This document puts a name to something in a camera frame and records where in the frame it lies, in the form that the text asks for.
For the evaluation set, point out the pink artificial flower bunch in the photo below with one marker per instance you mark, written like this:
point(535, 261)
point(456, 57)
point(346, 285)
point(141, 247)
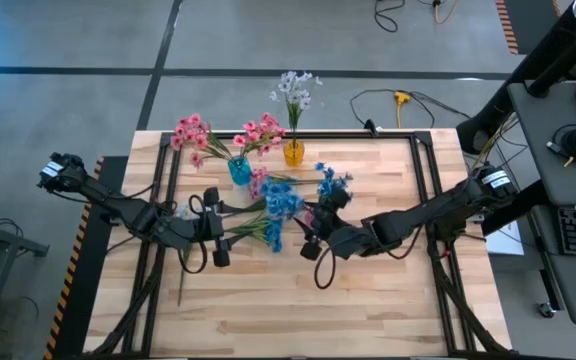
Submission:
point(258, 180)
point(258, 135)
point(190, 132)

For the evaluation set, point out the yellow glass vase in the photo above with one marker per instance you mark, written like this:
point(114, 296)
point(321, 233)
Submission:
point(293, 155)

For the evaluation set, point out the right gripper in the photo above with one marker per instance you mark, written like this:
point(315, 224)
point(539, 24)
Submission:
point(338, 232)

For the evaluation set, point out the yellow power plug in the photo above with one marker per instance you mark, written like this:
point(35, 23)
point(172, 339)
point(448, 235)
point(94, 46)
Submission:
point(401, 97)

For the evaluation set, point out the white paper sheet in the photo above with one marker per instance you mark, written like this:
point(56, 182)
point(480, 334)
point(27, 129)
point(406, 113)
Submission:
point(505, 242)

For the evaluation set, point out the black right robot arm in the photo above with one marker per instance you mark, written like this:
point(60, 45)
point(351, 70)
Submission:
point(443, 210)

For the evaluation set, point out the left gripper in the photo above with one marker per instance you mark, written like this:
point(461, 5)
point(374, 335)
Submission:
point(210, 230)

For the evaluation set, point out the pink glass vase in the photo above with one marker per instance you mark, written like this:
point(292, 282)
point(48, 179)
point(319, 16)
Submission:
point(309, 219)

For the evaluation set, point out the black power plug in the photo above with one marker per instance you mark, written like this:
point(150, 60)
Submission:
point(370, 127)

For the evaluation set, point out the grey desk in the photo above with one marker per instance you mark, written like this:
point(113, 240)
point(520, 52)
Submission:
point(543, 175)

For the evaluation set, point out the teal glass vase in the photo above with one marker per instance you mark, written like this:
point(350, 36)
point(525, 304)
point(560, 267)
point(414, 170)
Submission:
point(240, 172)

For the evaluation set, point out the caster wheel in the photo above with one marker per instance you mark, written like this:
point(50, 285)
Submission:
point(546, 310)

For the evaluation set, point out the black base plate hazard stripe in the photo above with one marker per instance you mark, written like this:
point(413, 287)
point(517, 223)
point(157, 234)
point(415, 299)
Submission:
point(80, 300)

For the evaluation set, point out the black tower fan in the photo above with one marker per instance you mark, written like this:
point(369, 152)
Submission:
point(543, 55)

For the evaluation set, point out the black desk leg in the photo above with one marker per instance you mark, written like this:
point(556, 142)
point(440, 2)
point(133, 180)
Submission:
point(523, 205)

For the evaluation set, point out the black aluminium table frame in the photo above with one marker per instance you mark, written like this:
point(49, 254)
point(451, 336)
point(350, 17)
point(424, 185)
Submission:
point(220, 133)

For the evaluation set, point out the black striped floor mat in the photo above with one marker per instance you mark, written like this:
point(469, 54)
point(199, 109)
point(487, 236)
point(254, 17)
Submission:
point(523, 20)

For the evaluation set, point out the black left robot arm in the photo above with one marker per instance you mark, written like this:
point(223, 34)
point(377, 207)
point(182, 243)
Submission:
point(118, 207)

